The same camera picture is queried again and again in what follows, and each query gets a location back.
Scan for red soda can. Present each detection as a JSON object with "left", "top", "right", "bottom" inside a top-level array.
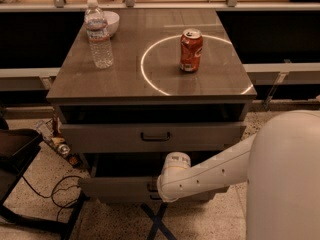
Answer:
[{"left": 180, "top": 28, "right": 203, "bottom": 72}]

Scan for white bowl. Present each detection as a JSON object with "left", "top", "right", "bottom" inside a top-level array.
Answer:
[{"left": 104, "top": 11, "right": 120, "bottom": 36}]

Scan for blue tape cross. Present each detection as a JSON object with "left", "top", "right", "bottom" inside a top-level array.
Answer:
[{"left": 140, "top": 203, "right": 177, "bottom": 240}]

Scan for clear plastic water bottle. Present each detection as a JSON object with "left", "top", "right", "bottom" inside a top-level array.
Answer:
[{"left": 84, "top": 0, "right": 113, "bottom": 69}]

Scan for black cable on floor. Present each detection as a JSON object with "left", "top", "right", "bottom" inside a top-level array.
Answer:
[{"left": 21, "top": 174, "right": 88, "bottom": 222}]

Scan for grey drawer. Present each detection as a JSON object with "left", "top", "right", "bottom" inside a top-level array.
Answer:
[
  {"left": 61, "top": 122, "right": 246, "bottom": 153},
  {"left": 79, "top": 152, "right": 228, "bottom": 203}
]

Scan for grey top drawer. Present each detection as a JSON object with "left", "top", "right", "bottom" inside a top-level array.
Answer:
[{"left": 61, "top": 122, "right": 246, "bottom": 153}]

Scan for black chair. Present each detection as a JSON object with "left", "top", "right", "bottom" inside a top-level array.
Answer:
[{"left": 0, "top": 117, "right": 85, "bottom": 240}]

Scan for grey drawer cabinet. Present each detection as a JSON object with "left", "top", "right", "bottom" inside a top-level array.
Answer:
[{"left": 45, "top": 7, "right": 258, "bottom": 205}]

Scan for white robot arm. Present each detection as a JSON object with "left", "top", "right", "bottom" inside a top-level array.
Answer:
[{"left": 157, "top": 110, "right": 320, "bottom": 240}]

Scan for basket of snack items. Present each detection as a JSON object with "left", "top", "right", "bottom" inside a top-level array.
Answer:
[{"left": 35, "top": 112, "right": 82, "bottom": 168}]

